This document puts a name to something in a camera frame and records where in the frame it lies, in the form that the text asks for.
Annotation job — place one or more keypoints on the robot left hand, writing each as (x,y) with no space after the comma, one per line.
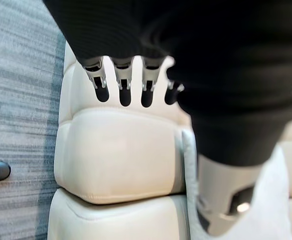
(210,62)

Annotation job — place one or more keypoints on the light grey fabric cushion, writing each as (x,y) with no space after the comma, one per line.
(270,200)

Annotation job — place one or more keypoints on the cream leather sofa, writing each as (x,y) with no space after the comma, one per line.
(120,155)

